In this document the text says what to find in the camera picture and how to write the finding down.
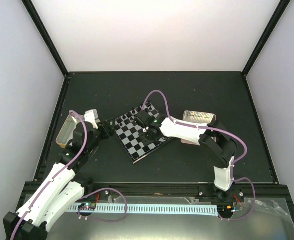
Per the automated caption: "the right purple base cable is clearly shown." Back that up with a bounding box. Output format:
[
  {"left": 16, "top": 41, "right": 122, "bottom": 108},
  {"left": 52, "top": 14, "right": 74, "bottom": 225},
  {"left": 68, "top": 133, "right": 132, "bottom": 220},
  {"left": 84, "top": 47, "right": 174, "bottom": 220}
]
[{"left": 216, "top": 177, "right": 257, "bottom": 223}]

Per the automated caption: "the black and white chessboard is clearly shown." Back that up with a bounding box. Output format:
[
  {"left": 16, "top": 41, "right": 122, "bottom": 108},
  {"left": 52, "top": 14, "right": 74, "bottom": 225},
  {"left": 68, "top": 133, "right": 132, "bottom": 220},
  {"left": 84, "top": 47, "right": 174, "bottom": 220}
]
[{"left": 112, "top": 106, "right": 173, "bottom": 164}]

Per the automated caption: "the black frame post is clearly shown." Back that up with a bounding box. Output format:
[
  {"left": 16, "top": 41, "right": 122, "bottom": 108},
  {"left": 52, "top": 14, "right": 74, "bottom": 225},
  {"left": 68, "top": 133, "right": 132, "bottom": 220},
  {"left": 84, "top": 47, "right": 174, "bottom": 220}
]
[
  {"left": 21, "top": 0, "right": 69, "bottom": 77},
  {"left": 241, "top": 0, "right": 291, "bottom": 78}
]

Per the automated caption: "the right black frame post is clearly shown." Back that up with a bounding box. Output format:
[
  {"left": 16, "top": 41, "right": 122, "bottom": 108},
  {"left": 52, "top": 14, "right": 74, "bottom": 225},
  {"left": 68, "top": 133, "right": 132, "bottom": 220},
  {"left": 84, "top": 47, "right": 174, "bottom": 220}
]
[{"left": 241, "top": 0, "right": 291, "bottom": 78}]

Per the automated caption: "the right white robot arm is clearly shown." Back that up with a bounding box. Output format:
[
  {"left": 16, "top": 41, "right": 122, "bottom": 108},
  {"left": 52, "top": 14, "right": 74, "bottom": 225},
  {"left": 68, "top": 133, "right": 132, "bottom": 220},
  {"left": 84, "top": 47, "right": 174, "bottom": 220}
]
[{"left": 134, "top": 110, "right": 237, "bottom": 202}]

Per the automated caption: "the left black frame post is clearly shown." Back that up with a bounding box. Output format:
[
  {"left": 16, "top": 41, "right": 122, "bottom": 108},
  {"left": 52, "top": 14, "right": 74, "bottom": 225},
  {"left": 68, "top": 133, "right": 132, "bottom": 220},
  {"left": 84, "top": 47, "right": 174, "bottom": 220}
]
[{"left": 21, "top": 0, "right": 69, "bottom": 77}]

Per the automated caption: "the gold metal tin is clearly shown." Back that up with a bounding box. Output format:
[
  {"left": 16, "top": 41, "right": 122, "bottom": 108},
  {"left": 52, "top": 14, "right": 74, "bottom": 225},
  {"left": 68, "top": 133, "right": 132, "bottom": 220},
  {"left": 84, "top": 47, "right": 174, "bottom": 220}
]
[{"left": 55, "top": 115, "right": 79, "bottom": 149}]

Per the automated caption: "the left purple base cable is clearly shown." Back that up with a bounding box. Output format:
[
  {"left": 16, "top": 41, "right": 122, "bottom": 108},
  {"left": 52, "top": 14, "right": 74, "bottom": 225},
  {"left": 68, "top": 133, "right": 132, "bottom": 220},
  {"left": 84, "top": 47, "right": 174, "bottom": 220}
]
[{"left": 76, "top": 187, "right": 128, "bottom": 223}]

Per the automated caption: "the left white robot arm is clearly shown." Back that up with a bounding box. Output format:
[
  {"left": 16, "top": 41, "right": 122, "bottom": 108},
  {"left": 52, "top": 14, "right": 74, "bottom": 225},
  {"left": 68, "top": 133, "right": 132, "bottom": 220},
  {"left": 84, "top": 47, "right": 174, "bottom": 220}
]
[{"left": 3, "top": 109, "right": 113, "bottom": 240}]

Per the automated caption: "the black mounting rail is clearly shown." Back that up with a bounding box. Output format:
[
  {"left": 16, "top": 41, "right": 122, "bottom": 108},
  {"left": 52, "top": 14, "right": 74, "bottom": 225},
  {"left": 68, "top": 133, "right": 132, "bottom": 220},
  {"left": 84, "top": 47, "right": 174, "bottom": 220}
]
[{"left": 85, "top": 182, "right": 248, "bottom": 203}]

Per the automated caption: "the pink tin with pieces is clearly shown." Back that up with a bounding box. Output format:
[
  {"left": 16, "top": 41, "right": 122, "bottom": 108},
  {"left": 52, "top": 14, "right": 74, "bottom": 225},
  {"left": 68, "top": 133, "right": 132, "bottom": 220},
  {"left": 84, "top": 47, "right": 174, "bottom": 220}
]
[{"left": 180, "top": 110, "right": 218, "bottom": 145}]

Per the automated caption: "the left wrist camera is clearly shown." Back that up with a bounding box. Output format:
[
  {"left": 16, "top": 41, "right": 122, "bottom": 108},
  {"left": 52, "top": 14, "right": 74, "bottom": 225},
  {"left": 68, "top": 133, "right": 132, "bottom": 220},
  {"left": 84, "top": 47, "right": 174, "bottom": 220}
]
[{"left": 84, "top": 109, "right": 101, "bottom": 129}]

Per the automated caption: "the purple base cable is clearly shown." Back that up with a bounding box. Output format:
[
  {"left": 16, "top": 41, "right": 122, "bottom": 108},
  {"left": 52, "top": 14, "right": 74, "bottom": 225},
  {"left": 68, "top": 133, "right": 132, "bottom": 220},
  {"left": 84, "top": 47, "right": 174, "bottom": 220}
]
[
  {"left": 76, "top": 187, "right": 128, "bottom": 223},
  {"left": 216, "top": 177, "right": 257, "bottom": 223}
]

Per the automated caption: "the white slotted cable duct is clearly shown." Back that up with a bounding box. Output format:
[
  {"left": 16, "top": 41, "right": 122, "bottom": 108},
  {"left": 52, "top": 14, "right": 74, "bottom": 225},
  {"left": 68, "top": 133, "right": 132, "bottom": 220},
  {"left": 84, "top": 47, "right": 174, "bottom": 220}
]
[{"left": 66, "top": 203, "right": 219, "bottom": 217}]

